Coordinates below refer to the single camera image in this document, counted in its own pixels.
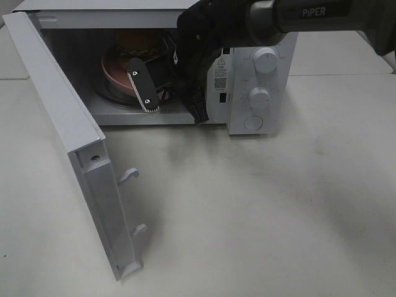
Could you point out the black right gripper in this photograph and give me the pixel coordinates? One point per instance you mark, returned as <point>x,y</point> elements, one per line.
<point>203,31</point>

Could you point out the upper white dial knob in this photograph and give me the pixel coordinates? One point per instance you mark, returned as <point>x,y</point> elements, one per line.
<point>265,60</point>

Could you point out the white microwave oven body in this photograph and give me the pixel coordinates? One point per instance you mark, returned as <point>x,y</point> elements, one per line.
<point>79,33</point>

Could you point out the lower white dial knob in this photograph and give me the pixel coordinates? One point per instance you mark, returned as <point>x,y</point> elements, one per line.
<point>259,98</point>

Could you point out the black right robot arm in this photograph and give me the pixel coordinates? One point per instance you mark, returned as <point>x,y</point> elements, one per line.
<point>325,18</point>

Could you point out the pink round plate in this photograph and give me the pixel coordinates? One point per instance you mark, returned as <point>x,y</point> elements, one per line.
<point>115,65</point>

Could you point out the white dial knob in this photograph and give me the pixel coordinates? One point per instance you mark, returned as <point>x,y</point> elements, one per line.
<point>265,60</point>
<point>259,98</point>

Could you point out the white warning label sticker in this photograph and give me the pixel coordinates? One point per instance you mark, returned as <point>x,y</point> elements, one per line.
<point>220,74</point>

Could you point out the glass microwave turntable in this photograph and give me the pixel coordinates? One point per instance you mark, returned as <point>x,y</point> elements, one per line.
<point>118,98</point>

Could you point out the white microwave door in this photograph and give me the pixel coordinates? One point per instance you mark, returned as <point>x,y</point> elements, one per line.
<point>84,143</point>

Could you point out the round white door-release button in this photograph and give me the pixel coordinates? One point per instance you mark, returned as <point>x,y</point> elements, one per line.
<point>253,123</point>

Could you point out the toy burger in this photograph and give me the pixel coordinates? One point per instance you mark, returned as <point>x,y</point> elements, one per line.
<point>140,42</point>

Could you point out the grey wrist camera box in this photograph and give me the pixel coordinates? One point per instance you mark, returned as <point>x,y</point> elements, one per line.
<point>143,85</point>

